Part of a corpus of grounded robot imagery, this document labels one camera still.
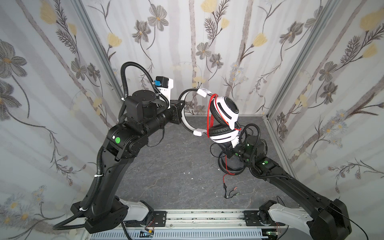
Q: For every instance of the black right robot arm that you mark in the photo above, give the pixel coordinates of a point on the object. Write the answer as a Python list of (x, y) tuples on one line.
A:
[(319, 217)]

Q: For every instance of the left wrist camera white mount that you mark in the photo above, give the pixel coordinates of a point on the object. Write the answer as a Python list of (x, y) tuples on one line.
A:
[(164, 86)]

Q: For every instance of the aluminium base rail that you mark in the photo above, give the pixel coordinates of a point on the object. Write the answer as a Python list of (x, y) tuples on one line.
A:
[(140, 215)]

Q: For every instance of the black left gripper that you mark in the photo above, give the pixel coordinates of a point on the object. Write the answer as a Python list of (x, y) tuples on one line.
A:
[(177, 112)]

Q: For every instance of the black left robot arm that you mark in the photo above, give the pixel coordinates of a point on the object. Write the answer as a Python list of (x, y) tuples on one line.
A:
[(142, 114)]

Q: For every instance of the white vented cable duct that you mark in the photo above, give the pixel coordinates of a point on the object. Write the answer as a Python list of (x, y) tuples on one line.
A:
[(191, 234)]

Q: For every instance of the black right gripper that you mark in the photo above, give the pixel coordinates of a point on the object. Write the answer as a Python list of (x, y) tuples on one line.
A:
[(233, 151)]

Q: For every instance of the white black headphones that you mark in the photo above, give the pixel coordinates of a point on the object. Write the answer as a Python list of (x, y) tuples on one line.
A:
[(222, 118)]

